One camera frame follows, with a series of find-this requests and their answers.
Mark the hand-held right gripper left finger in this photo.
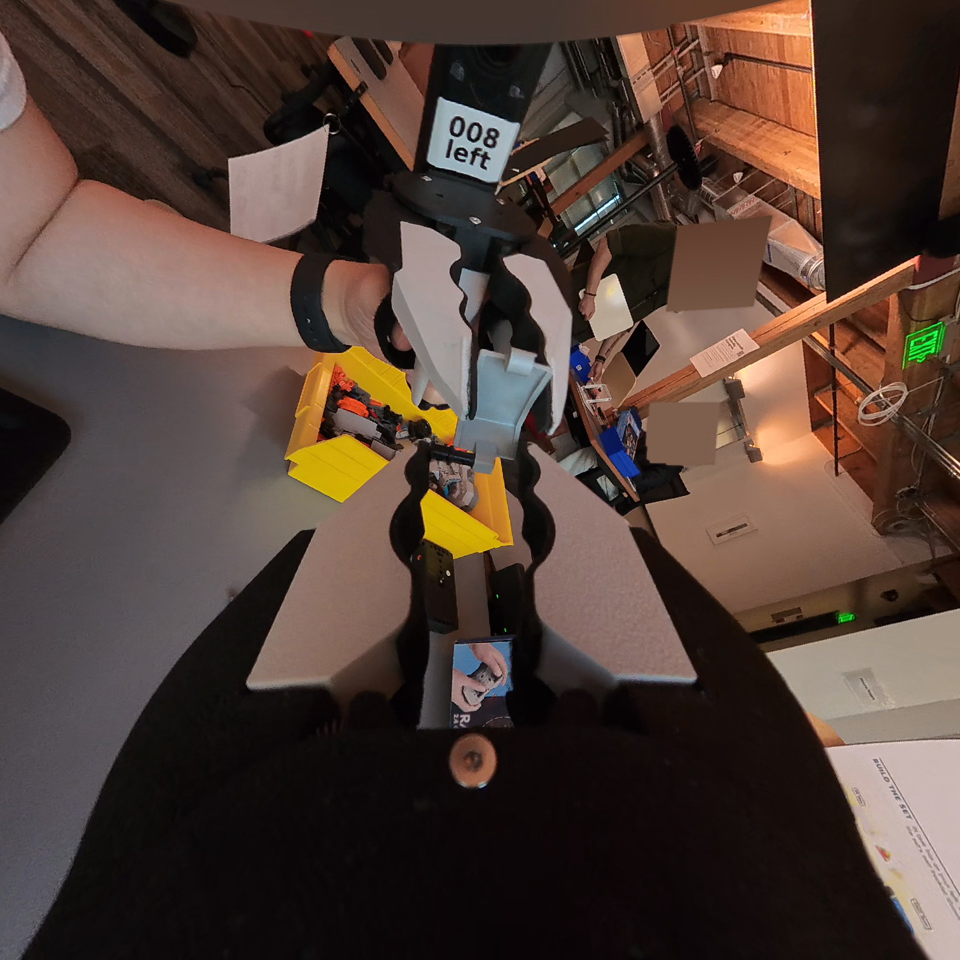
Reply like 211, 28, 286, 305
246, 448, 430, 725

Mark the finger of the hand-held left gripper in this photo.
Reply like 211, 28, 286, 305
390, 219, 483, 420
497, 253, 576, 438

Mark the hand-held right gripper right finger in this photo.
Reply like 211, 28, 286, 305
516, 446, 699, 708

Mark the grey curved building panel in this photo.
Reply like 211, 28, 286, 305
453, 347, 554, 476

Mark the person's left forearm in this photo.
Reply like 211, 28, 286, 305
0, 97, 310, 351

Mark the grey desk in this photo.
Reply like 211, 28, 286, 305
0, 315, 648, 960

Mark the person's left hand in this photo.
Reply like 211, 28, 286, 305
324, 260, 450, 410

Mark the white tablet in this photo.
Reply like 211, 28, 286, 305
588, 273, 636, 343

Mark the black monitor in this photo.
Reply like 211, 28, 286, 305
620, 320, 662, 379

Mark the black device with green light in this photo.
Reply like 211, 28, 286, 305
487, 562, 528, 636

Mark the black battery box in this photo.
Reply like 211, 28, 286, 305
410, 540, 461, 636

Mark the black wristband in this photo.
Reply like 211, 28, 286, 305
289, 252, 355, 354

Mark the pile of building parts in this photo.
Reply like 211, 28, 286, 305
318, 363, 481, 513

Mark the yellow parts bin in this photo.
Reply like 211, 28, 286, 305
284, 345, 516, 558

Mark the blue robot kit box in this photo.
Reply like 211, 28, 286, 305
450, 637, 517, 729

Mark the paper notice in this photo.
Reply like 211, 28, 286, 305
689, 327, 761, 379

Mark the black floor lamp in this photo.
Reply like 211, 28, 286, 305
665, 123, 705, 193

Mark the black keyboard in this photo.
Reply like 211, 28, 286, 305
0, 386, 73, 528

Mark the large green exit sign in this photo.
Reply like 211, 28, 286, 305
901, 320, 948, 371

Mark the white printed instruction sheet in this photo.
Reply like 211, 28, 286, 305
825, 738, 960, 960

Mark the dark flat panel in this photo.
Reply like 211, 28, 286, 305
810, 0, 960, 303

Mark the white shirt sleeve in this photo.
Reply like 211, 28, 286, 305
0, 33, 29, 134

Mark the silver air duct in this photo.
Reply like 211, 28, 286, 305
643, 112, 828, 291

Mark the white cable coil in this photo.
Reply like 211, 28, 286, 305
856, 381, 909, 428

